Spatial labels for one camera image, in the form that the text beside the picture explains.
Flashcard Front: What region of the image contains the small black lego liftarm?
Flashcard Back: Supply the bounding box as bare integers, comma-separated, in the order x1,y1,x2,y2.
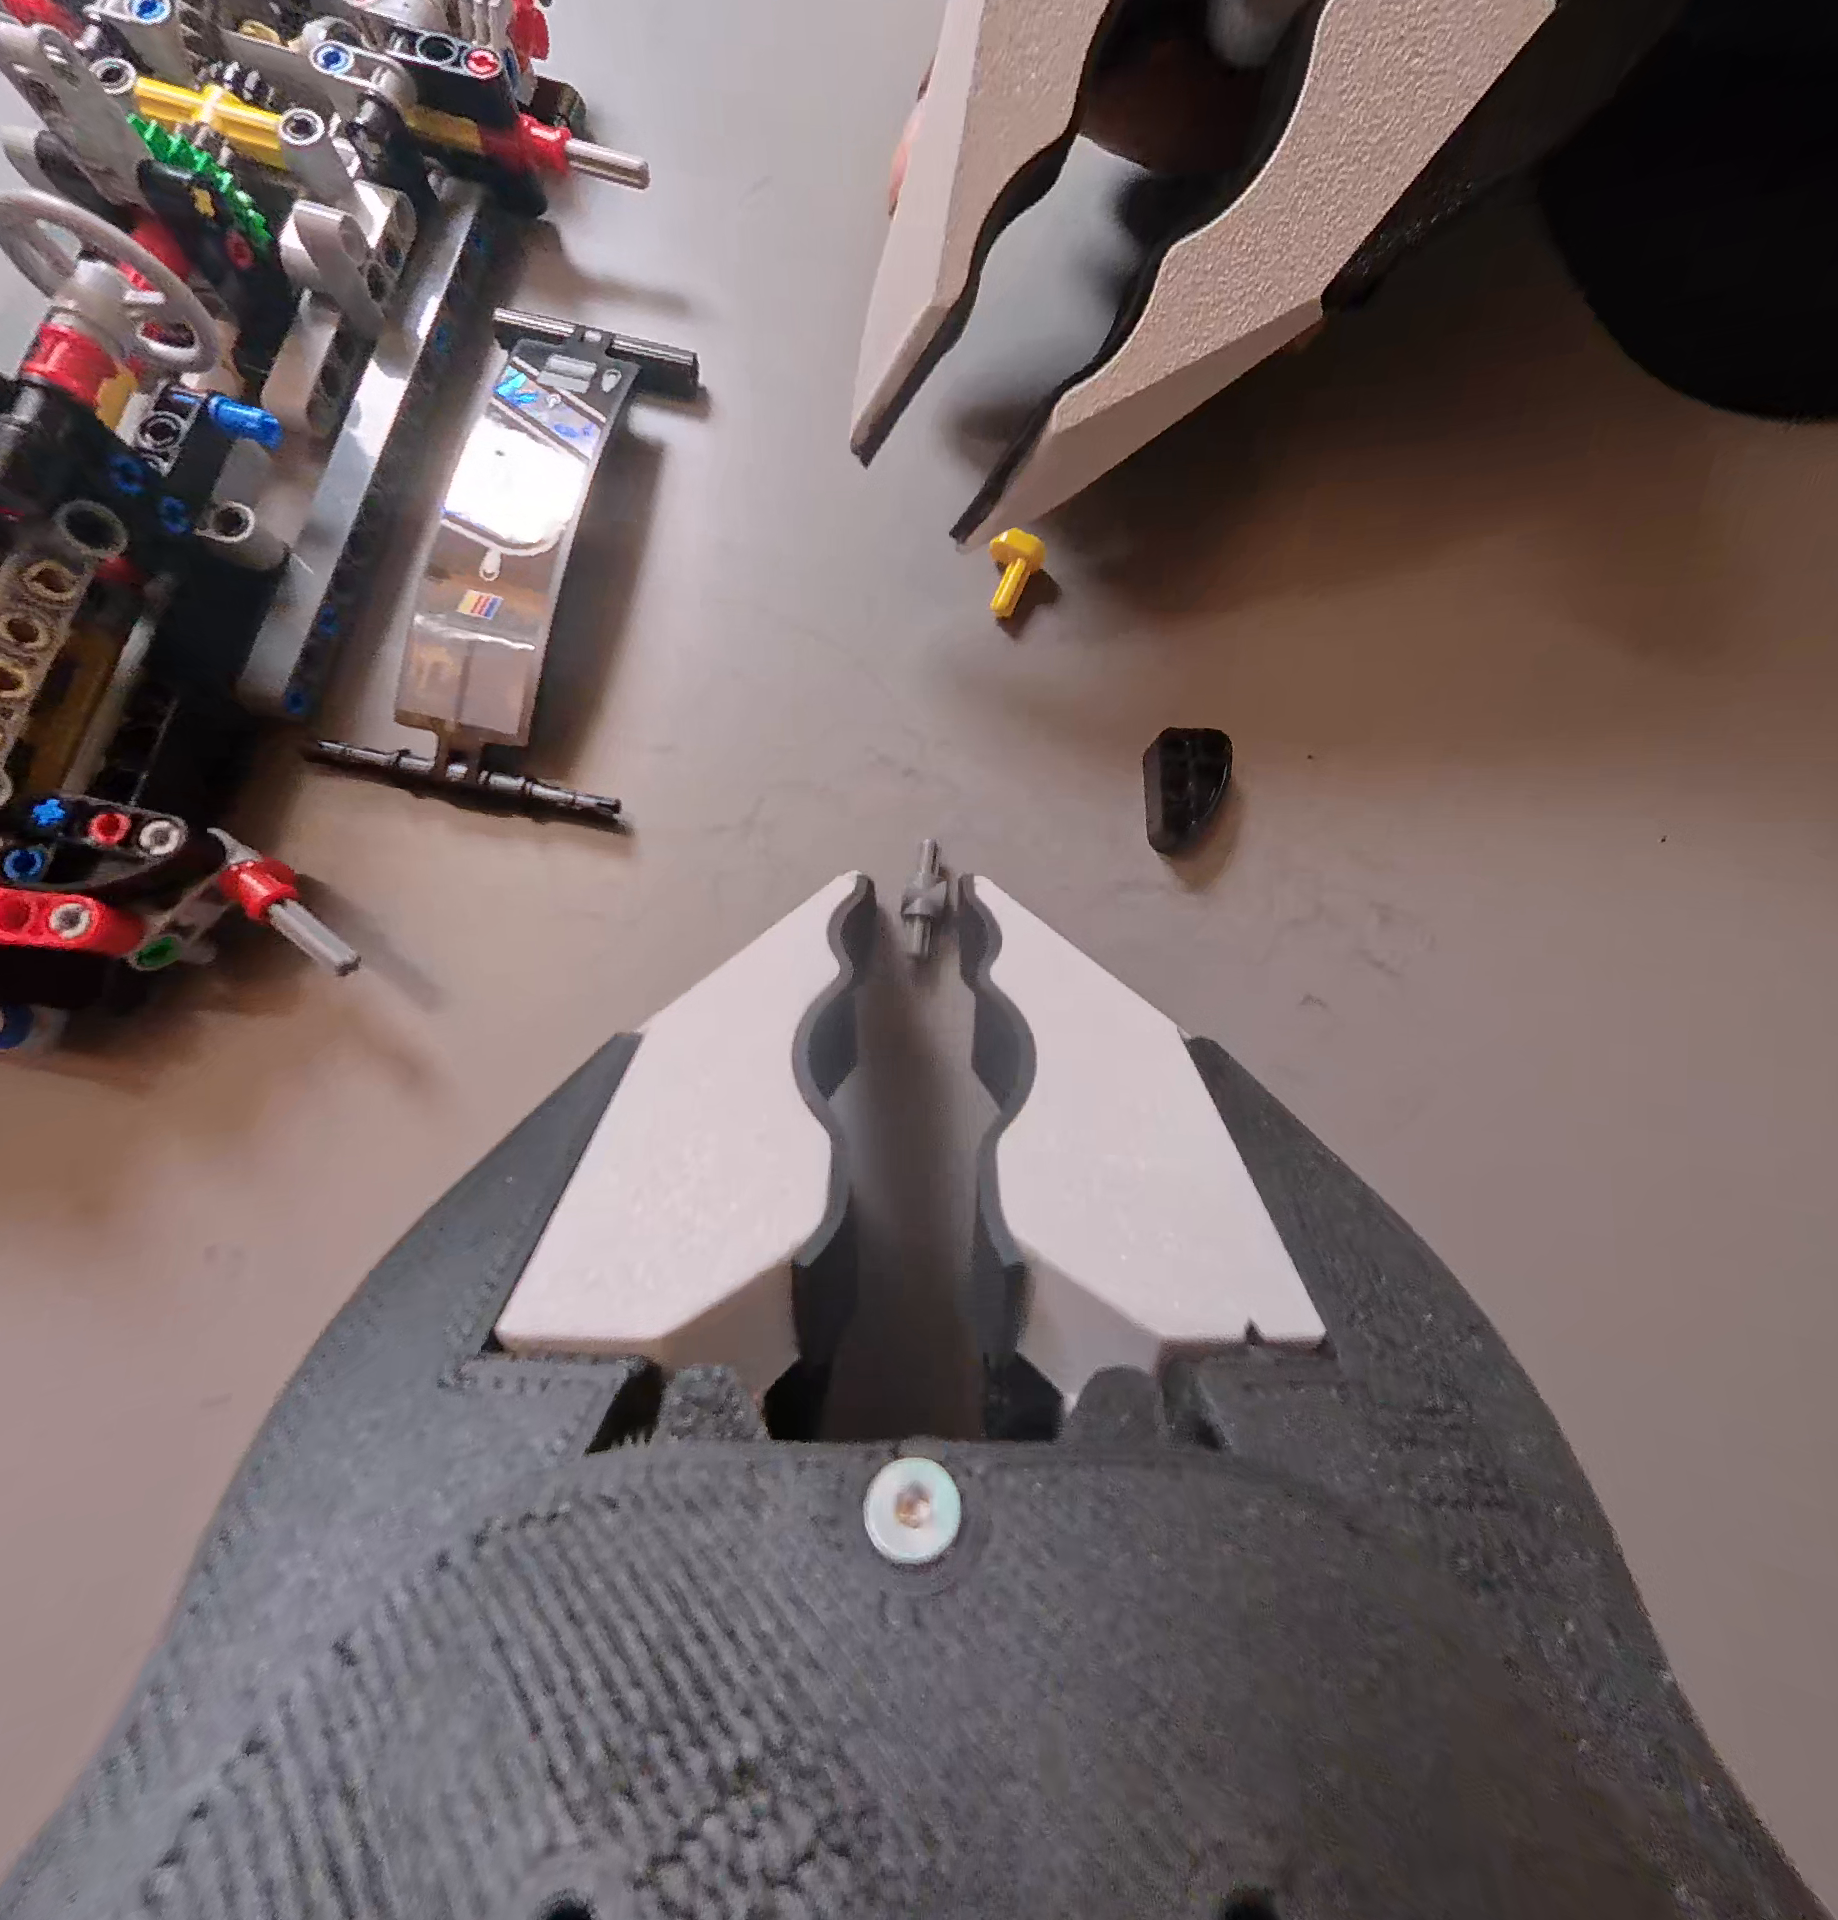
1141,727,1236,857

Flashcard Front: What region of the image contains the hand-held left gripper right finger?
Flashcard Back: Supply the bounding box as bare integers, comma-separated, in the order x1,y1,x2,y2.
956,871,1327,1388

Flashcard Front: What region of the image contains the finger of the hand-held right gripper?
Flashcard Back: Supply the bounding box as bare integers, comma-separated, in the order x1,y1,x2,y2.
949,0,1559,548
849,0,1116,468

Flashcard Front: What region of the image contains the person's right hand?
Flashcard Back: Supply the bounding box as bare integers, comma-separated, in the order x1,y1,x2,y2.
1090,27,1267,173

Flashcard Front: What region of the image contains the black holographic curved lego panel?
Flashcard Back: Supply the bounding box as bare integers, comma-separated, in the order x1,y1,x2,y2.
307,305,705,824

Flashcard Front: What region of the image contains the dark cloth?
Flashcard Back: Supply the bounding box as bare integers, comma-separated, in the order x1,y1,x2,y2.
1534,0,1838,422

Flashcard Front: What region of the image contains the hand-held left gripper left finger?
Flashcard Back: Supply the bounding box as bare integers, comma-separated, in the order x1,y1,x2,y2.
494,869,878,1365

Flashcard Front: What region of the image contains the lego car chassis assembly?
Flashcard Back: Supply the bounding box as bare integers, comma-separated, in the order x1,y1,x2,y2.
0,0,653,1051

